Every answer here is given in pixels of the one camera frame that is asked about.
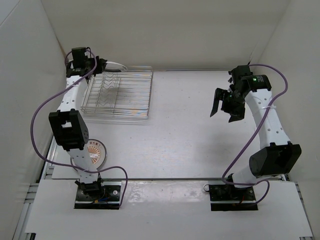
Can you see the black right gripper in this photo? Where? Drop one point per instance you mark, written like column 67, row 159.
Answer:
column 236, row 114

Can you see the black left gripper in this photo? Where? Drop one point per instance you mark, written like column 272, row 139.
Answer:
column 101, row 65

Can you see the green rimmed white plate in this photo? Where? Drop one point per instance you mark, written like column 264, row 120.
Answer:
column 114, row 67

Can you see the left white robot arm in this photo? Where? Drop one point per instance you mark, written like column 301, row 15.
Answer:
column 69, row 128

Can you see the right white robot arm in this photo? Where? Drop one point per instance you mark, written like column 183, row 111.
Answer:
column 277, row 154

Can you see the white foam front board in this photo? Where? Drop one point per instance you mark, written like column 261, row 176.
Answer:
column 165, row 210

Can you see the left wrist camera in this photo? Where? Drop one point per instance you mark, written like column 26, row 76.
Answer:
column 79, row 57

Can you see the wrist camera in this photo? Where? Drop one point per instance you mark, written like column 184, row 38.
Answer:
column 79, row 57
column 238, row 72

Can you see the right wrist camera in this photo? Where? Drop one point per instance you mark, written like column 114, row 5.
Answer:
column 238, row 72

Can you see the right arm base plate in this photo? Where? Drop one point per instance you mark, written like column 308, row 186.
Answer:
column 226, row 197

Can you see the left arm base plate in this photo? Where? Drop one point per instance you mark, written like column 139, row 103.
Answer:
column 108, row 198

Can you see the aluminium frame rail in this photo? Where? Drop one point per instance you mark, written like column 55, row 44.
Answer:
column 28, row 202

